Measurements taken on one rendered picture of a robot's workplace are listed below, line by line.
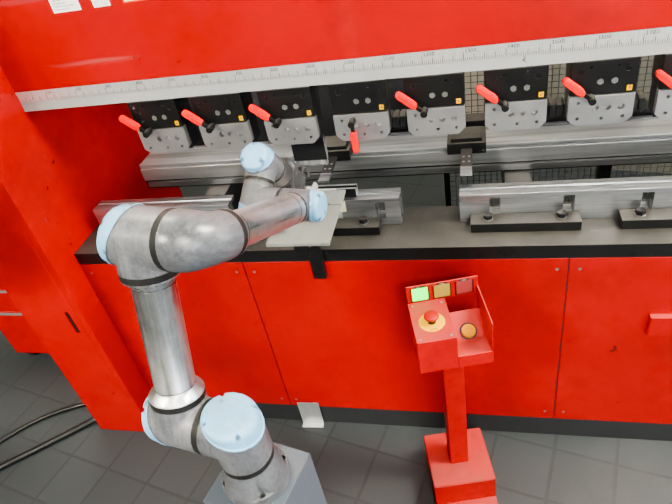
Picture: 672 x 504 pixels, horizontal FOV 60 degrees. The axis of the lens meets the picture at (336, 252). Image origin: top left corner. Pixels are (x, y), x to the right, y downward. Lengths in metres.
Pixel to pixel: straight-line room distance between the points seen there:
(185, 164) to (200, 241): 1.20
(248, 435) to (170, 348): 0.23
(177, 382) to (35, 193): 0.99
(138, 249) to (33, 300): 1.21
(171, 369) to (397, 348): 0.98
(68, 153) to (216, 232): 1.19
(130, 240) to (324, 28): 0.75
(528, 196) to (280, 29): 0.81
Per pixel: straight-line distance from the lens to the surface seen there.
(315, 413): 2.35
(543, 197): 1.73
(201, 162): 2.17
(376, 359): 2.05
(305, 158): 1.74
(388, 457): 2.27
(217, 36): 1.62
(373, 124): 1.60
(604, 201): 1.77
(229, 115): 1.70
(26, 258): 2.10
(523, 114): 1.59
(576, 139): 1.96
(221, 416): 1.21
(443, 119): 1.59
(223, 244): 1.04
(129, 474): 2.56
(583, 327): 1.91
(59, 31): 1.83
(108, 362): 2.34
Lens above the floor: 1.91
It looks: 37 degrees down
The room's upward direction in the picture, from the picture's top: 12 degrees counter-clockwise
